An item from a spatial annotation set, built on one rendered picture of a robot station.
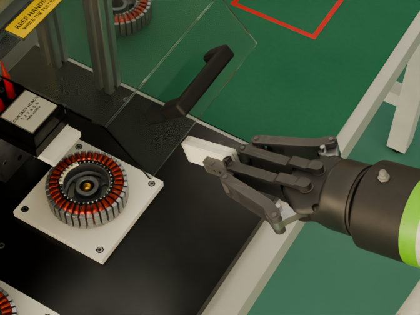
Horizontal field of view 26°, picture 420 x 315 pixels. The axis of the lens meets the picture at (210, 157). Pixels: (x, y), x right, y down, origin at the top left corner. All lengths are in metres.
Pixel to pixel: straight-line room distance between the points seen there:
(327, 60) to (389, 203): 0.64
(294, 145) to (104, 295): 0.36
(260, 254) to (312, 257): 0.88
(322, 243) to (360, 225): 1.28
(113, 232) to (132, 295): 0.09
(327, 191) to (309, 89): 0.55
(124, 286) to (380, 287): 1.01
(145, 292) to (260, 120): 0.35
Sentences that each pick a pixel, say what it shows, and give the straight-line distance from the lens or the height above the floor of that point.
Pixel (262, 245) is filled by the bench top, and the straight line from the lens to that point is 1.27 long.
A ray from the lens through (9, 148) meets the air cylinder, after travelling 1.29.
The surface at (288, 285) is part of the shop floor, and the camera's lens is 2.09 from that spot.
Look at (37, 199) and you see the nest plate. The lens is 1.29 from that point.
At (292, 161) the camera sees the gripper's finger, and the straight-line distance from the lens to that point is 0.96.
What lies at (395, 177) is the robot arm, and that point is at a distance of 0.88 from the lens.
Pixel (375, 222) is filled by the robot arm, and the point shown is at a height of 1.11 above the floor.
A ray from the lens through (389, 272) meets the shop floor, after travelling 2.14.
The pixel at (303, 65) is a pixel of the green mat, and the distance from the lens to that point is 1.47.
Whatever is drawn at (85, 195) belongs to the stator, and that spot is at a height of 0.81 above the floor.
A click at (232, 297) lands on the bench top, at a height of 0.75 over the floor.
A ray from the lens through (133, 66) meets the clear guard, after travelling 1.04.
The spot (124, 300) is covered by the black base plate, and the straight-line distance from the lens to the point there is 1.20.
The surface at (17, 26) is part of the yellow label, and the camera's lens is 1.10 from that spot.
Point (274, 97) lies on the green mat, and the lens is 1.42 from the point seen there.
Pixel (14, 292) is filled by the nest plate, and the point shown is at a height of 0.78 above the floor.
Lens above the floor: 1.83
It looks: 53 degrees down
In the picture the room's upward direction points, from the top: straight up
